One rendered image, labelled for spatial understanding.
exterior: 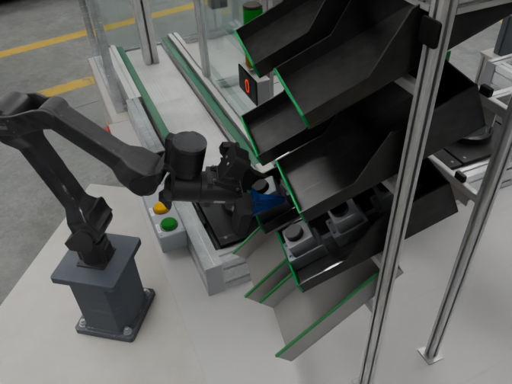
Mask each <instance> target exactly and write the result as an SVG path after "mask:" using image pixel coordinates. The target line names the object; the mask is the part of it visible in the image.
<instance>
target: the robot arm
mask: <svg viewBox="0 0 512 384"><path fill-rule="evenodd" d="M50 129H52V130H53V131H55V132H56V133H58V134H59V135H60V136H62V137H64V138H66V139H67V140H68V141H70V142H72V143H73V144H75V145H76V146H78V147H79V148H81V149H83V150H84V151H86V152H87V153H88V154H90V155H92V156H94V157H95V158H96V159H98V160H99V161H101V162H103V163H104V164H106V165H107V166H108V167H109V168H111V169H112V170H113V172H114V174H115V175H116V177H117V180H118V181H119V182H120V183H121V184H122V185H123V186H125V187H126V188H127V189H129V190H130V191H131V192H133V193H134V194H135V195H137V196H141V197H143V196H150V195H153V194H154V193H155V192H156V190H157V188H158V186H159V185H160V184H161V182H162V180H163V179H164V177H165V175H166V173H167V172H169V173H170V174H169V175H168V176H167V177H166V178H165V183H164V189H163V190H161V191H160V192H158V201H160V202H161V203H163V204H164V206H165V207H166V208H167V209H168V210H170V209H171V206H172V202H173V201H181V202H198V203H203V207H210V203H225V204H226V209H231V208H232V204H233V203H234V204H235V207H234V210H233V214H232V219H231V220H232V229H233V232H234V233H235V234H236V235H247V234H248V231H249V228H250V225H251V221H252V217H253V216H256V215H257V214H259V213H262V212H263V211H265V210H268V209H270V208H272V207H274V206H277V205H279V204H282V203H284V201H285V197H281V196H276V195H269V194H259V193H258V192H257V191H256V190H255V189H254V188H253V187H251V186H252V184H254V183H255V182H256V181H258V180H260V179H265V178H268V177H270V176H269V175H266V174H263V173H261V172H259V171H257V170H255V169H253V168H252V167H251V160H250V159H249V156H248V154H249V152H248V151H247V150H245V149H242V148H240V145H239V143H238V142H222V143H221V145H220V146H219V153H220V154H221V155H222V157H221V158H220V160H221V162H220V163H219V165H211V166H206V170H205V171H202V170H203V163H204V159H205V154H206V147H207V140H206V138H205V137H204V136H203V135H201V134H200V133H197V132H195V131H184V132H179V133H177V134H174V133H169V134H168V135H167V137H166V139H165V150H163V151H160V152H155V153H154V152H151V151H149V150H148V149H146V148H144V147H142V146H130V145H128V144H126V143H124V142H122V141H121V140H119V139H118V138H117V137H115V136H113V135H112V134H110V133H109V132H108V131H106V130H104V129H103V128H101V127H100V126H98V125H97V124H96V123H94V122H93V121H91V120H89V119H88V118H87V117H85V116H84V115H82V114H80V113H79V112H78V111H76V110H75V109H73V108H72V107H70V106H69V104H68V103H67V101H66V100H65V99H63V98H61V97H58V96H49V97H47V96H45V95H43V94H41V93H38V92H30V93H20V92H18V91H9V92H7V93H6V94H5V95H3V96H2V97H1V98H0V142H2V143H3V144H5V145H7V146H10V147H13V148H15V149H18V150H19V151H20V152H21V153H22V155H23V156H24V157H25V158H26V159H27V160H28V162H29V163H30V165H31V166H32V167H33V168H34V170H35V171H36V173H38V175H39V176H40V177H41V179H42V180H43V181H44V183H45V184H46V185H47V187H48V188H49V189H50V190H51V191H52V193H53V194H54V195H55V197H56V198H57V199H58V201H59V202H60V203H61V204H62V205H63V207H64V208H65V210H66V221H67V225H68V227H69V229H70V230H71V232H72V233H71V235H70V236H69V237H68V239H67V240H66V242H65V245H66V247H67V248H68V249H69V250H70V251H77V253H78V256H79V260H78V261H77V263H76V265H77V266H78V267H86V268H91V269H97V270H104V269H105V267H106V266H107V264H108V262H109V261H110V260H111V258H112V257H113V255H114V252H115V251H116V247H114V246H112V245H111V243H110V240H108V238H107V234H106V233H105V231H106V229H107V227H108V226H109V225H110V222H111V221H112V219H113V213H112V212H111V211H112V210H113V209H111V208H110V207H109V206H108V205H107V203H106V201H105V199H104V198H103V197H98V198H97V197H93V196H91V195H88V194H87V193H86V192H85V191H84V189H83V188H82V186H81V185H80V183H79V182H78V181H77V180H76V178H75V177H74V175H73V174H72V172H71V171H70V170H69V169H68V167H67V166H66V164H65V163H64V162H63V160H62V159H61V158H60V157H59V155H58V154H57V152H56V150H55V149H54V148H53V147H52V146H51V144H50V142H49V141H48V140H47V138H46V137H45V136H44V133H43V130H50ZM244 190H251V193H243V191H244ZM237 192H238V193H237Z"/></svg>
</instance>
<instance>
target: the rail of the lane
mask: <svg viewBox="0 0 512 384"><path fill-rule="evenodd" d="M126 105H127V109H128V112H129V116H130V122H131V124H132V126H133V129H134V131H135V133H136V135H137V138H138V140H139V142H140V145H141V146H142V147H144V148H146V149H148V150H149V151H151V152H154V153H155V152H160V151H163V150H164V148H163V146H162V144H161V142H160V140H159V138H158V136H157V134H156V132H155V130H154V128H153V126H152V124H151V123H150V121H149V118H148V117H147V115H146V112H145V111H144V109H143V107H142V105H141V103H140V101H139V99H138V97H137V98H133V99H132V100H131V99H128V100H126ZM169 174H170V173H169V172H167V173H166V175H165V177H164V179H163V180H162V182H161V184H164V183H165V178H166V177H167V176H168V175H169ZM161 184H160V185H161ZM173 204H174V206H175V208H176V210H177V212H178V215H179V216H180V218H181V221H182V223H183V225H184V228H185V229H186V233H187V241H188V246H187V249H188V251H189V253H190V256H191V257H192V260H193V262H194V264H195V266H196V269H197V271H198V273H199V275H200V278H201V280H202V281H203V285H204V286H205V288H206V291H207V293H208V295H209V296H212V295H215V294H217V293H221V292H223V291H226V285H225V278H224V272H223V265H222V262H221V260H220V258H219V255H218V254H217V252H216V249H215V248H214V246H213V243H212V242H211V240H210V238H209V236H208V235H207V233H206V230H205V229H206V228H207V223H206V220H205V219H204V217H203V214H202V213H201V212H200V210H197V211H196V210H195V209H194V206H193V204H192V203H191V202H181V201H173Z"/></svg>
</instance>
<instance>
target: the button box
mask: <svg viewBox="0 0 512 384"><path fill-rule="evenodd" d="M163 189H164V184H161V185H159V186H158V188H157V190H156V192H155V193H154V194H153V195H150V196H143V197H142V199H143V203H144V206H145V208H146V212H147V213H148V216H149V219H150V222H151V224H152V227H153V229H154V231H155V234H156V237H157V239H158V243H159V244H160V247H161V249H162V252H163V253H167V252H170V251H173V250H176V249H179V248H183V247H185V246H188V241H187V233H186V229H185V228H184V225H183V223H182V221H181V218H180V216H179V215H178V212H177V210H176V208H175V206H174V204H173V202H172V206H171V209H170V210H168V211H167V212H165V213H157V212H156V211H155V210H154V205H155V204H156V203H157V202H160V201H158V192H160V191H161V190H163ZM167 217H172V218H175V219H176V223H177V225H176V226H175V228H173V229H171V230H164V229H163V228H162V227H161V221H162V220H163V219H164V218H167Z"/></svg>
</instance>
